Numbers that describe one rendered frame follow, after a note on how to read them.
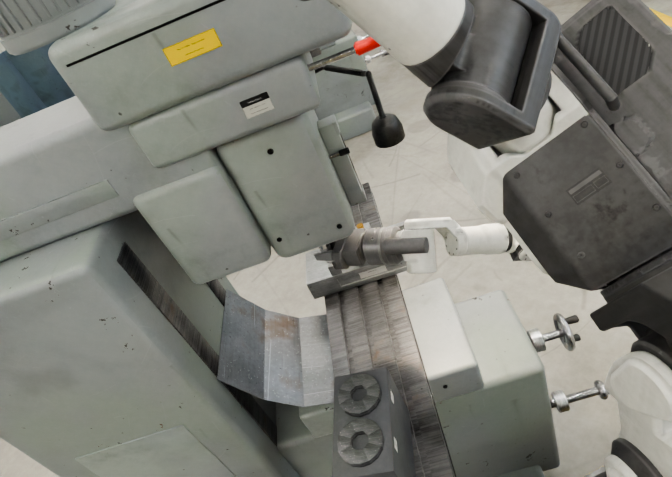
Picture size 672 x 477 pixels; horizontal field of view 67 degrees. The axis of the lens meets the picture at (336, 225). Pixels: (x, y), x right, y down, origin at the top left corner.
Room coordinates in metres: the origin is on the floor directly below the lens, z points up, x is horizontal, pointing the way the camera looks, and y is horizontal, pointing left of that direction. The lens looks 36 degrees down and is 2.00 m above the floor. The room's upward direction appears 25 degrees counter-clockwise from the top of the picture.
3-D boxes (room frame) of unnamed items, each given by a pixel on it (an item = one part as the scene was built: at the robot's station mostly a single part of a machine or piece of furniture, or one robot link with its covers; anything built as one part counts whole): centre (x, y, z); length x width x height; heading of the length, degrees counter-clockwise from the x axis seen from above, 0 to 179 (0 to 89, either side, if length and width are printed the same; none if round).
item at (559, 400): (0.75, -0.46, 0.51); 0.22 x 0.06 x 0.06; 81
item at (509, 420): (0.97, 0.01, 0.43); 0.81 x 0.32 x 0.60; 81
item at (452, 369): (0.97, 0.04, 0.79); 0.50 x 0.35 x 0.12; 81
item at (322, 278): (1.20, -0.03, 0.98); 0.35 x 0.15 x 0.11; 79
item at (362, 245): (0.92, -0.04, 1.23); 0.13 x 0.12 x 0.10; 146
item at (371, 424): (0.59, 0.12, 1.03); 0.22 x 0.12 x 0.20; 163
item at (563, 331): (0.90, -0.46, 0.63); 0.16 x 0.12 x 0.12; 81
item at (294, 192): (0.97, 0.04, 1.47); 0.21 x 0.19 x 0.32; 171
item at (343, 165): (0.96, -0.07, 1.45); 0.04 x 0.04 x 0.21; 81
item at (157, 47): (0.98, 0.05, 1.81); 0.47 x 0.26 x 0.16; 81
